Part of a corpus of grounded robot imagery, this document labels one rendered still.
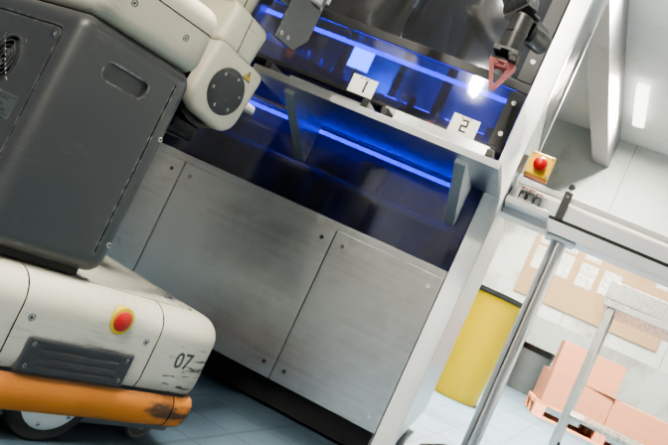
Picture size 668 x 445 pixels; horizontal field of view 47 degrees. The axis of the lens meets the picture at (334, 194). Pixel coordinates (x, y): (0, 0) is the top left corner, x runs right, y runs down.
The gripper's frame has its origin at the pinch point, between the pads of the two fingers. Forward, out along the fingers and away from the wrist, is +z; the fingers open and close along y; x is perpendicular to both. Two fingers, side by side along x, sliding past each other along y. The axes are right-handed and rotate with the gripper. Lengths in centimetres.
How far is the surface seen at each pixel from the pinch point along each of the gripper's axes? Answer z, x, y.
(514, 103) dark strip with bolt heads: -8.0, -3.3, 35.8
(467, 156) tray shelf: 19.8, -1.9, -3.9
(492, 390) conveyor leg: 72, -30, 51
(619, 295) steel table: 6, -80, 281
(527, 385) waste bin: 95, -79, 727
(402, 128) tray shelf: 19.4, 15.9, -3.9
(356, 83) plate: 4, 44, 36
